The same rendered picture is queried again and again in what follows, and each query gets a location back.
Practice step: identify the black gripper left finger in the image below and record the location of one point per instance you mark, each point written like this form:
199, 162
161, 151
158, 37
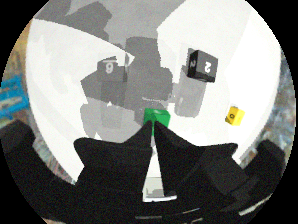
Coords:
132, 156

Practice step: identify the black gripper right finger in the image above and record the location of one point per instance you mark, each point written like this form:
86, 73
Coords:
178, 159

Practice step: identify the yellow block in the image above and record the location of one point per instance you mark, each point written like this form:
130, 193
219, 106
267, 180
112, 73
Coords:
235, 116

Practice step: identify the black block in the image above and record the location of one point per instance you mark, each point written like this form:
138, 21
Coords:
202, 66

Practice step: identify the green block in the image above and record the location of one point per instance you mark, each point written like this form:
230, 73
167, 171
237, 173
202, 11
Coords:
154, 115

